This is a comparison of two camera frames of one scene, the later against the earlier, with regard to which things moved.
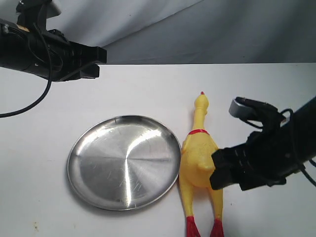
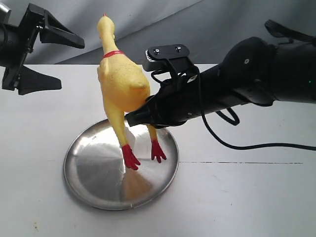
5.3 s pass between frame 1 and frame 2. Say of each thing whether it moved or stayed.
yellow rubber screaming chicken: moved
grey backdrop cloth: stayed
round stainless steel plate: stayed
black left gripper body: moved
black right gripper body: moved
